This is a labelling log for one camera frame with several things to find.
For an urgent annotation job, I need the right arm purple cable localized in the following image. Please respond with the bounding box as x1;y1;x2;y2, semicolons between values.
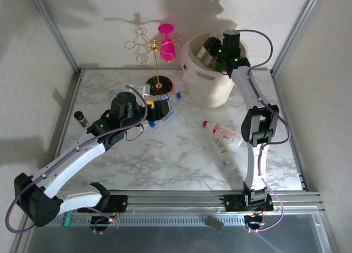
238;29;292;234

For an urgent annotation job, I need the aluminium frame post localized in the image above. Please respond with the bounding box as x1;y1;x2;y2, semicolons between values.
26;0;85;75
269;0;325;77

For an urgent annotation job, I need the small black bottle gold label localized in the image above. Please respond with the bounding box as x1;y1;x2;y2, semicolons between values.
73;111;89;129

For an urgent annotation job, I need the perforated metal cable tray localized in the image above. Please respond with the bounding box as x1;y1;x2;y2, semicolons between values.
34;214;247;228

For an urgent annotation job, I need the black controller board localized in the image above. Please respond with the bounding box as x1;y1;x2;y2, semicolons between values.
90;216;118;228
244;214;266;228

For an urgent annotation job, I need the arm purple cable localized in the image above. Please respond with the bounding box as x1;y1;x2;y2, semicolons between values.
4;84;149;234
238;29;292;234

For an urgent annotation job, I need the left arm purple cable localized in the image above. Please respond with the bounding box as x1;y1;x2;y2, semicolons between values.
4;84;149;234

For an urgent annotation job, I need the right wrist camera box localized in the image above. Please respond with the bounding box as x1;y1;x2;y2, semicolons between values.
196;49;210;64

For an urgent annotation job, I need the pink plastic wine glass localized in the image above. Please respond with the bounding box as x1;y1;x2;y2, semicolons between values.
157;23;177;62

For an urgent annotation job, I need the translucent white plastic bin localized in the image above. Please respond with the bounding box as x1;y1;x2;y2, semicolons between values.
179;31;250;109

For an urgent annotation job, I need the yellow can silver lid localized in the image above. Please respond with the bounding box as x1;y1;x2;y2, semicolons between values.
107;87;123;101

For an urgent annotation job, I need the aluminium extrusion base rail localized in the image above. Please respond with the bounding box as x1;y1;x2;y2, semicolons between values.
26;190;324;217

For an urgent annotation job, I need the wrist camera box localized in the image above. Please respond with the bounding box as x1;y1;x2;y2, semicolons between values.
196;49;210;64
134;82;151;97

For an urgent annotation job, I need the clear bottle green label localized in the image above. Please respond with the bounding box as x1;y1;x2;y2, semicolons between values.
211;137;237;171

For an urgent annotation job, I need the red cap clear bottle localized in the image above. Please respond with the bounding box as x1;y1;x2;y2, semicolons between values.
202;119;239;147

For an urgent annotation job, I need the gold wire glass stand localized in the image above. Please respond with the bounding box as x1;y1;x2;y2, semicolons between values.
123;27;184;96

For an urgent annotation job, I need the grey metal panel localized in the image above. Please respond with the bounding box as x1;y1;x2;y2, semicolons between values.
10;225;339;253

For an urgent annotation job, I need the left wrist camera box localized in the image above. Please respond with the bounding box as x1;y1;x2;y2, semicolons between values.
134;82;151;97

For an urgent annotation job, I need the small blue label bottle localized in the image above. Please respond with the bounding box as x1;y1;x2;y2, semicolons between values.
156;91;183;103

